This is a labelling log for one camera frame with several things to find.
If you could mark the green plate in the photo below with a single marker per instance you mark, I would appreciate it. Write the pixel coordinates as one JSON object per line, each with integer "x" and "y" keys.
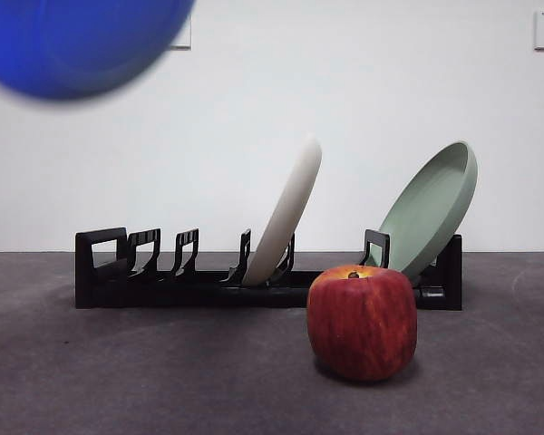
{"x": 428, "y": 217}

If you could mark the red apple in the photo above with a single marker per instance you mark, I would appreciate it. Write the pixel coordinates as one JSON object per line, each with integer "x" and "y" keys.
{"x": 362, "y": 324}

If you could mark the black plate rack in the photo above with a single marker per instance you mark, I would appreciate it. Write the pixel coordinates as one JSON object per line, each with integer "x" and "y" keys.
{"x": 208, "y": 296}

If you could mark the white plate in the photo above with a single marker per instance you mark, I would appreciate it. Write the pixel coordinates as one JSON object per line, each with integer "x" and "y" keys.
{"x": 288, "y": 213}

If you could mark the blue plate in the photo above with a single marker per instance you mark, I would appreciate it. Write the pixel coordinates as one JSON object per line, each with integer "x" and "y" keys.
{"x": 72, "y": 41}

